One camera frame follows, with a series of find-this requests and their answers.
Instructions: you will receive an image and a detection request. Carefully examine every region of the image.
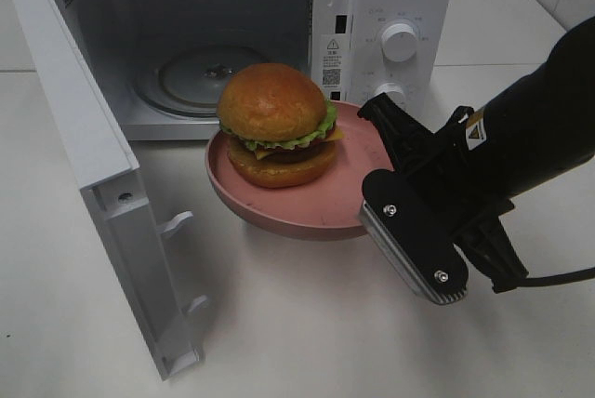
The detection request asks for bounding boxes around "white microwave oven body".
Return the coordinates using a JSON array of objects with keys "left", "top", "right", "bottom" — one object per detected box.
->
[{"left": 61, "top": 0, "right": 449, "bottom": 140}]

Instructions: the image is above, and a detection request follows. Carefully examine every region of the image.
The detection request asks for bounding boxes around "burger with lettuce and cheese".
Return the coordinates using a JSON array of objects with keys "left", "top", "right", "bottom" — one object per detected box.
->
[{"left": 217, "top": 63, "right": 343, "bottom": 189}]

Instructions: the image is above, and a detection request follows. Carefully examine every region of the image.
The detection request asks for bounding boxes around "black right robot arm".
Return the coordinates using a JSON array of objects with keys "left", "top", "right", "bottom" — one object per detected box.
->
[{"left": 358, "top": 20, "right": 594, "bottom": 305}]

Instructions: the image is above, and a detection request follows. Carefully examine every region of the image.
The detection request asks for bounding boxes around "pink round plate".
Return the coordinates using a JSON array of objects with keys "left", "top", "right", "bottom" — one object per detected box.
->
[{"left": 205, "top": 101, "right": 392, "bottom": 241}]

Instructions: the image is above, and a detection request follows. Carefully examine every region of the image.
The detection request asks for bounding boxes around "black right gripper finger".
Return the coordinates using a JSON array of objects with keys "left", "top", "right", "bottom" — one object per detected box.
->
[
  {"left": 464, "top": 217, "right": 528, "bottom": 293},
  {"left": 357, "top": 93, "right": 444, "bottom": 170}
]

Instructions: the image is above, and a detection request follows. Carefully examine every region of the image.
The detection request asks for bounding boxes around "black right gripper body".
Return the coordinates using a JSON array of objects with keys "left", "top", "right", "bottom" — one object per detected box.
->
[{"left": 399, "top": 107, "right": 514, "bottom": 252}]

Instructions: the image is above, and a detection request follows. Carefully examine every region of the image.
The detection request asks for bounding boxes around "lower white timer knob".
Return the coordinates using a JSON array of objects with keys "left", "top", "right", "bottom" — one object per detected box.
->
[{"left": 374, "top": 83, "right": 407, "bottom": 110}]

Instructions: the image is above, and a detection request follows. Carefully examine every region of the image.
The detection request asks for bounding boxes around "white microwave door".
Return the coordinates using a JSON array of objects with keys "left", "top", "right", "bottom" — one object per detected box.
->
[{"left": 13, "top": 0, "right": 208, "bottom": 380}]

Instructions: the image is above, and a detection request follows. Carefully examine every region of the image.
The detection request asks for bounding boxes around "upper white power knob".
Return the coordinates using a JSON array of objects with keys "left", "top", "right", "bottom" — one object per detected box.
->
[{"left": 379, "top": 20, "right": 419, "bottom": 63}]

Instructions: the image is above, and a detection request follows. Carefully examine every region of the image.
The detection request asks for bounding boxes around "glass microwave turntable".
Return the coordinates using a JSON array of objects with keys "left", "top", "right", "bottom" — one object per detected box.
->
[{"left": 134, "top": 45, "right": 268, "bottom": 118}]

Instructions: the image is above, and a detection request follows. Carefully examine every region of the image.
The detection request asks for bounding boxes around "white warning label sticker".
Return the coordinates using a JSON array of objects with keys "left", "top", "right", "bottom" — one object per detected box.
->
[{"left": 320, "top": 33, "right": 348, "bottom": 88}]

